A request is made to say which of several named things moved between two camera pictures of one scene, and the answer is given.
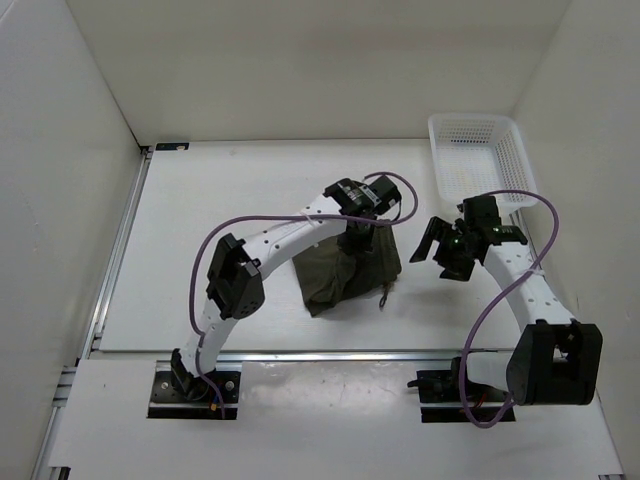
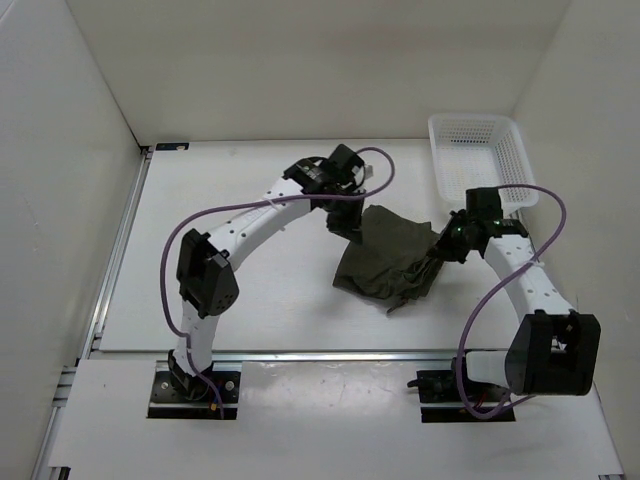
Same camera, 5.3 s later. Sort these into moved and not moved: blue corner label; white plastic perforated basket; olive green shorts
Moved: olive green shorts
Not moved: blue corner label; white plastic perforated basket
